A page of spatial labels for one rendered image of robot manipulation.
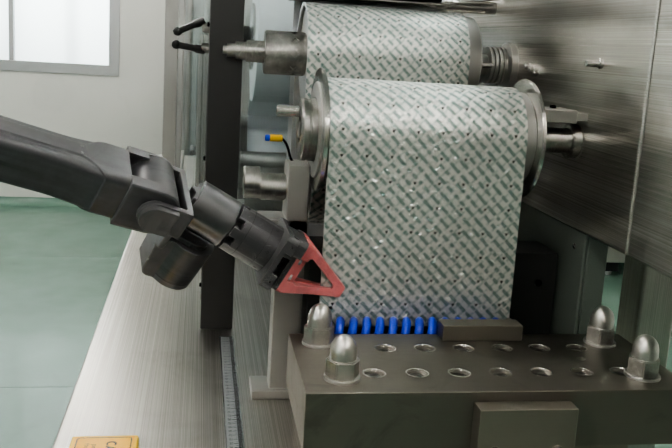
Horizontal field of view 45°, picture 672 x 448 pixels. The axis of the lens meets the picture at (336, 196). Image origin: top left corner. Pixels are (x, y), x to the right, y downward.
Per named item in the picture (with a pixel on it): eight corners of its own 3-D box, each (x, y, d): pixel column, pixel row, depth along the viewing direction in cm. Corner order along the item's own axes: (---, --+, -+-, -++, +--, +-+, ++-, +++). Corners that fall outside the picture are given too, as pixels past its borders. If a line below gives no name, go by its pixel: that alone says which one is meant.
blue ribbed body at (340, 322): (328, 340, 96) (330, 312, 96) (501, 340, 100) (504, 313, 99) (333, 351, 93) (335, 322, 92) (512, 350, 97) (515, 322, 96)
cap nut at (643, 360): (617, 368, 87) (622, 328, 86) (648, 368, 88) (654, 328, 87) (634, 383, 84) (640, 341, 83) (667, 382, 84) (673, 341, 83)
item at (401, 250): (317, 333, 97) (326, 180, 93) (505, 334, 101) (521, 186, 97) (318, 335, 96) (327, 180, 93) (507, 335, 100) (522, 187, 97)
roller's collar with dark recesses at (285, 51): (261, 72, 124) (263, 29, 122) (301, 75, 125) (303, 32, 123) (264, 74, 117) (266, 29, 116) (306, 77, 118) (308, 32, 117)
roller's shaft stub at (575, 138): (514, 153, 105) (518, 119, 104) (565, 155, 106) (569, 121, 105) (528, 158, 101) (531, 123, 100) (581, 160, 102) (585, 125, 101)
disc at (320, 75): (304, 172, 107) (312, 59, 103) (308, 172, 107) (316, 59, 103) (319, 207, 93) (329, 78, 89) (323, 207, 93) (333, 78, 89)
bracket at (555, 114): (526, 118, 105) (528, 102, 104) (569, 120, 106) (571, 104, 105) (542, 122, 100) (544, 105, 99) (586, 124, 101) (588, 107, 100)
